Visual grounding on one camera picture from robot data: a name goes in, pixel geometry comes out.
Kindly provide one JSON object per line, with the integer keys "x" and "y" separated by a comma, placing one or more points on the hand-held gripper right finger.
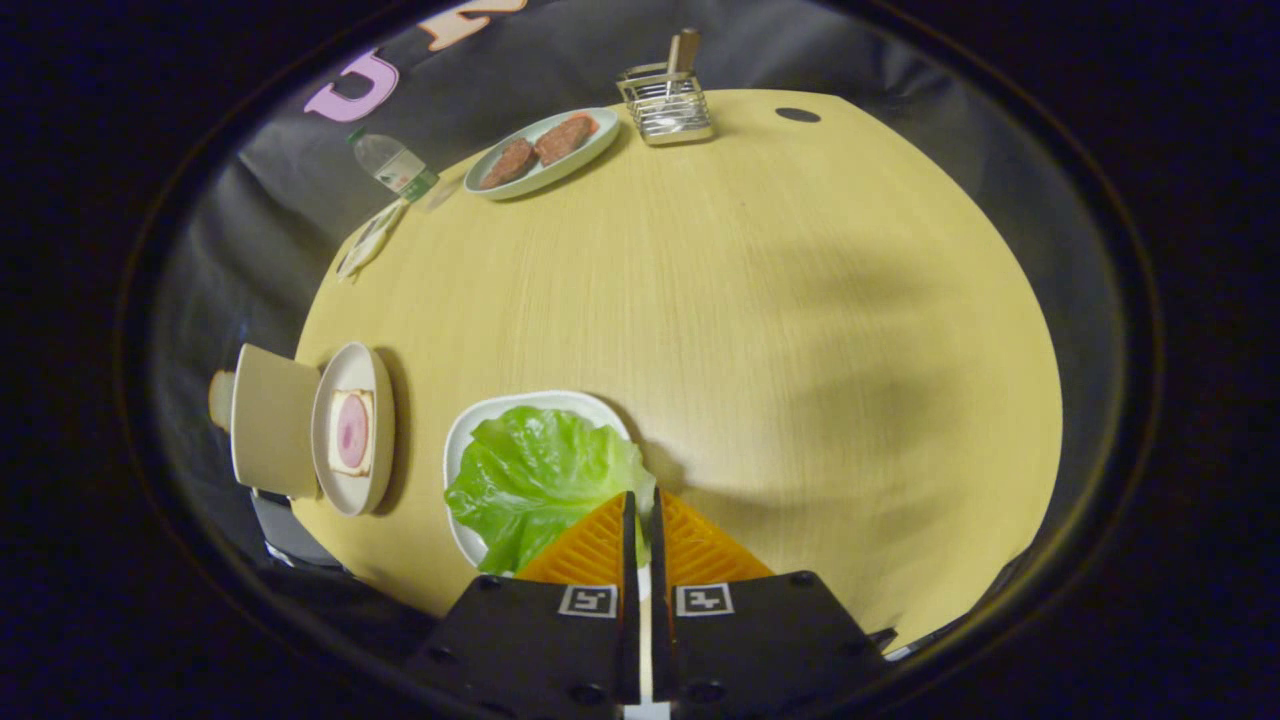
{"x": 660, "y": 560}

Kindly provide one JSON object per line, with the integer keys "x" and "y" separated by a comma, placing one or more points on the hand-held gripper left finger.
{"x": 629, "y": 560}

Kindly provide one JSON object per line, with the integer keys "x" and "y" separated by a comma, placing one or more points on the green lettuce leaf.
{"x": 530, "y": 470}

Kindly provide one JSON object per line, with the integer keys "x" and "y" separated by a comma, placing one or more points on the white plate under lettuce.
{"x": 464, "y": 428}

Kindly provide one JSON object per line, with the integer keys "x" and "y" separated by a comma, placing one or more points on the pink ham slice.
{"x": 352, "y": 432}

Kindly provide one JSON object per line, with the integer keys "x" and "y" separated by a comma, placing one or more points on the white bread slice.
{"x": 333, "y": 440}

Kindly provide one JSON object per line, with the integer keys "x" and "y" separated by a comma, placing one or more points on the white plate with bread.
{"x": 350, "y": 365}

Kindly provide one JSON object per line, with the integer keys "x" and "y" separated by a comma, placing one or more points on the beige chair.
{"x": 272, "y": 420}

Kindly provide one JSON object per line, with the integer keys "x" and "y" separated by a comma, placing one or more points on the clear plastic packet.
{"x": 368, "y": 240}

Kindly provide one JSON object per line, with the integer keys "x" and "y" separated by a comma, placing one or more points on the brown meat patty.
{"x": 507, "y": 164}
{"x": 566, "y": 138}

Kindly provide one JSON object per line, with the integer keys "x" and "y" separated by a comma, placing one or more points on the pale green oval plate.
{"x": 590, "y": 145}

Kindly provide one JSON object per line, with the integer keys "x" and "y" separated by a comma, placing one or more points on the clear plastic water bottle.
{"x": 388, "y": 160}

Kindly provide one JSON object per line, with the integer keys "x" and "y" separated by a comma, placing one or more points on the wooden utensil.
{"x": 685, "y": 48}

